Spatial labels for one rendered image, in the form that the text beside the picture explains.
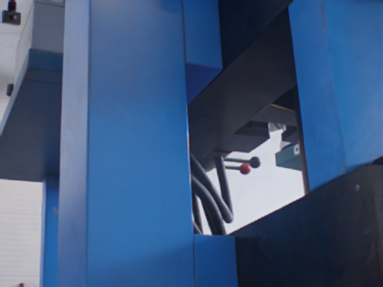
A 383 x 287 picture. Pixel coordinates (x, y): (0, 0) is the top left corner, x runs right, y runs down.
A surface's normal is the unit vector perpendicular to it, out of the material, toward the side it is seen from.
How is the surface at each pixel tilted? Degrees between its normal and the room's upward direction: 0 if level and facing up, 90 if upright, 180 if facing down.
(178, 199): 90
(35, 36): 90
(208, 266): 90
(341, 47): 90
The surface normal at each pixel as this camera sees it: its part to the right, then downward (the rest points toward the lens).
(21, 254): 0.40, -0.33
